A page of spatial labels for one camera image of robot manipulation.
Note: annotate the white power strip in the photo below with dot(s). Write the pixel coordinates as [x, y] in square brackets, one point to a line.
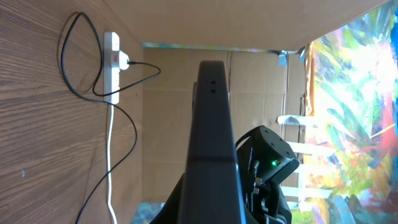
[111, 66]

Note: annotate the colourful painted backdrop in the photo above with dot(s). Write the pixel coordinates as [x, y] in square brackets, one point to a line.
[348, 156]

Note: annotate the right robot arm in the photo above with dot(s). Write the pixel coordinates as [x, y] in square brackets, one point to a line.
[265, 160]

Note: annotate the brown cardboard panel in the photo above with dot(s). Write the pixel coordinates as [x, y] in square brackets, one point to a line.
[260, 91]

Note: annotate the white charger plug adapter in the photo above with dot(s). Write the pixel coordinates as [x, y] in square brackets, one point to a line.
[123, 60]

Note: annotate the blue Galaxy smartphone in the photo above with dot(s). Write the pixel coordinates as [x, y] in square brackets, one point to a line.
[211, 190]

